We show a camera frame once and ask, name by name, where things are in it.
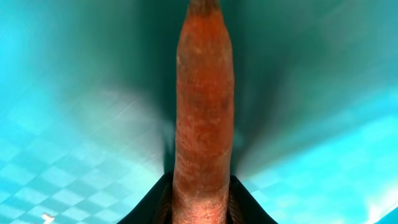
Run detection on teal plastic tray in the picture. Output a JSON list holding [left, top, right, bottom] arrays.
[[1, 0, 397, 223]]

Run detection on orange carrot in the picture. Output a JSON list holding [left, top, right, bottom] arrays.
[[172, 0, 234, 223]]

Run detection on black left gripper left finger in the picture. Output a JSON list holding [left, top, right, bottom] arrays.
[[118, 172, 173, 224]]

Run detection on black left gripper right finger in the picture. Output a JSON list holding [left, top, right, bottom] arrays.
[[227, 175, 277, 224]]

